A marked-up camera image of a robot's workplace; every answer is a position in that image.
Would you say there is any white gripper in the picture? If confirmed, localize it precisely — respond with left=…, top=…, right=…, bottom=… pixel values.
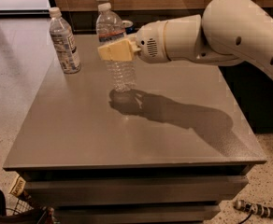
left=97, top=21, right=168, bottom=63

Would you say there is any clear crinkled water bottle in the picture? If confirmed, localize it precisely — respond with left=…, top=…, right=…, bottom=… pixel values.
left=96, top=2, right=137, bottom=92

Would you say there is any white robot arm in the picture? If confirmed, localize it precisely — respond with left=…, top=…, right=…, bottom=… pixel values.
left=98, top=0, right=273, bottom=80

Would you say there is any labelled upright water bottle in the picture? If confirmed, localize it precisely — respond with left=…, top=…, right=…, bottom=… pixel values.
left=49, top=7, right=81, bottom=74

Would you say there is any blue soda can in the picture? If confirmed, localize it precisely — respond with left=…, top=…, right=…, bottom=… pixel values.
left=122, top=20, right=135, bottom=35

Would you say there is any grey drawer cabinet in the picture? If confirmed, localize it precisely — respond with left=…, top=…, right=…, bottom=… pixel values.
left=4, top=35, right=266, bottom=224

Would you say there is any tan paper packet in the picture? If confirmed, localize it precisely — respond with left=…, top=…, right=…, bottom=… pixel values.
left=9, top=175, right=26, bottom=197

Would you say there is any black wire basket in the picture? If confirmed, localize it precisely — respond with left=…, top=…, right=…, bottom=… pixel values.
left=0, top=190, right=55, bottom=224

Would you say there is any black white striped handle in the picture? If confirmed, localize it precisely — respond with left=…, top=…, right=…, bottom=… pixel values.
left=234, top=200, right=273, bottom=219

